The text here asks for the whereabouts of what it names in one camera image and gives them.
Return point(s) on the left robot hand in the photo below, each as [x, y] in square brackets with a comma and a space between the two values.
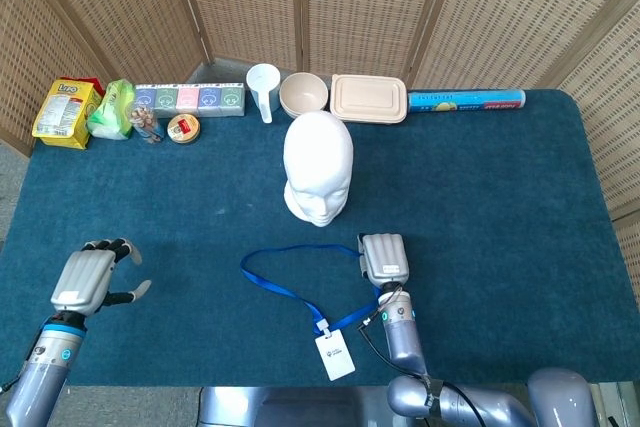
[82, 277]

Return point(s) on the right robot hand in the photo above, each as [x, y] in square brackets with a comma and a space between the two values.
[384, 257]

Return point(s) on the white plastic ID badge card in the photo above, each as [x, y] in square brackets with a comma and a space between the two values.
[335, 357]

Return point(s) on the white foam mannequin head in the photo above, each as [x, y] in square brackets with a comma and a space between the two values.
[317, 157]

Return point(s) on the teal table cloth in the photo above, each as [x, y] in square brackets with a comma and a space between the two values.
[200, 197]

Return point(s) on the beige lidded lunch box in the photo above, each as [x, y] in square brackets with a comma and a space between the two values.
[367, 97]

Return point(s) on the yellow snack box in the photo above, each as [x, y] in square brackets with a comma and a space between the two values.
[60, 114]

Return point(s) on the clear jar with sticks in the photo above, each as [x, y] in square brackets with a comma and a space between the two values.
[145, 124]

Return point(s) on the green white plastic bag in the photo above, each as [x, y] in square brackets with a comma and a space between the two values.
[112, 112]

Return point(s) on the grey robot torso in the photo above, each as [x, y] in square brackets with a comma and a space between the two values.
[300, 407]

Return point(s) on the blue plastic wrap roll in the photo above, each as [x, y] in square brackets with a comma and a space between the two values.
[465, 101]

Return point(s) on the round tin red label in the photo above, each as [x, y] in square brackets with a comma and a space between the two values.
[184, 128]

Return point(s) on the beige bowl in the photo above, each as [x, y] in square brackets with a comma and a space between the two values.
[302, 89]

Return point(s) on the pastel tissue multipack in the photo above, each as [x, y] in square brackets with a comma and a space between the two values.
[190, 99]

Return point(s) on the white measuring cup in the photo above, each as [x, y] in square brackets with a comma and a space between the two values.
[262, 82]

